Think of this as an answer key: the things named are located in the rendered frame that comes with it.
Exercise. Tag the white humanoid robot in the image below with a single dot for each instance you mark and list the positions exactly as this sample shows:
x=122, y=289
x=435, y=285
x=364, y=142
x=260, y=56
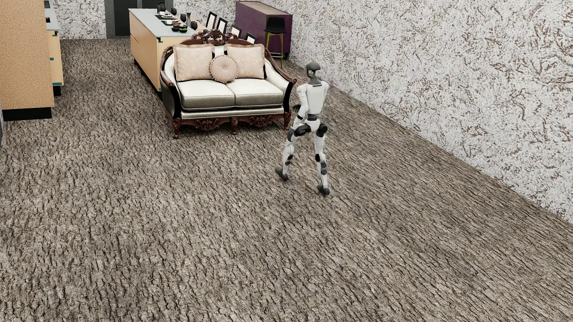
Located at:
x=313, y=99

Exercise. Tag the square beige cushion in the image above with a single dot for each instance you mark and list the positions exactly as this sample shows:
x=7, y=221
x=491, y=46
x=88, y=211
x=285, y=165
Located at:
x=247, y=60
x=192, y=62

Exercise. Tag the round beige tufted cushion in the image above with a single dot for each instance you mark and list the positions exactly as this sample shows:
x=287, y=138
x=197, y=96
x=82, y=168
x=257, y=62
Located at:
x=223, y=68

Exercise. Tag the black bar stool yellow legs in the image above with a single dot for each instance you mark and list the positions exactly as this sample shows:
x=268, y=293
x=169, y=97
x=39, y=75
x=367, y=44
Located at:
x=275, y=29

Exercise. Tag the purple sideboard cabinet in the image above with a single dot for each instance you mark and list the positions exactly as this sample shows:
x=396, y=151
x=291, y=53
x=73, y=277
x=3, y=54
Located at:
x=255, y=20

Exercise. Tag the dark vase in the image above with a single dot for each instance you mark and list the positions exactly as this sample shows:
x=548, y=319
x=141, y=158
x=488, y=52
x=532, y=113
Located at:
x=188, y=19

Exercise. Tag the black tray with dishes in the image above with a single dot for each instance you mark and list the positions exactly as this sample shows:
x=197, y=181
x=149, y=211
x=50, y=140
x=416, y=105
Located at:
x=171, y=21

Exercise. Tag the light wood kitchen island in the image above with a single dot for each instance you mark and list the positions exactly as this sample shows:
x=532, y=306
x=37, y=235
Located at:
x=150, y=36

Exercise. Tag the dark double door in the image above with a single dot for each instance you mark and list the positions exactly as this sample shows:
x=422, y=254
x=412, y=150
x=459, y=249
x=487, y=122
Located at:
x=136, y=0

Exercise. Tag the light wood counter unit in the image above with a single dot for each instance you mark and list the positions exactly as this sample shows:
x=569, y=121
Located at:
x=54, y=47

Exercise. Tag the tall tan wood cabinet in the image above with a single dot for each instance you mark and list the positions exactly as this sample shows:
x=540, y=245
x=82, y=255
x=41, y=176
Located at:
x=18, y=40

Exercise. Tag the cream sofa carved wood frame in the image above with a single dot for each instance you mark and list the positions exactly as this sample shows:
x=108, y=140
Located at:
x=228, y=94

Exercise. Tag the black picture frame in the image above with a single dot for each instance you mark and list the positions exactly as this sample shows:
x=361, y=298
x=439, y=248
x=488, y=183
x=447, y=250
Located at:
x=211, y=20
x=221, y=25
x=235, y=31
x=250, y=38

